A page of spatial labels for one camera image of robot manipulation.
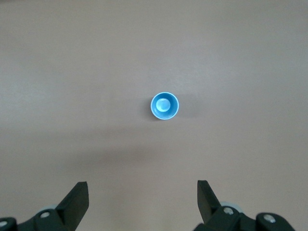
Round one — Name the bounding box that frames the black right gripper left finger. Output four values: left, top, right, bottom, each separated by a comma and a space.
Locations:
0, 181, 89, 231

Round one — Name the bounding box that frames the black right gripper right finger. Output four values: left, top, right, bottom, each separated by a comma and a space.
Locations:
193, 180, 296, 231

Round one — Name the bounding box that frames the light blue plastic cup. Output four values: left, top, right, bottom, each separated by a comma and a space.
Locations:
150, 91, 180, 120

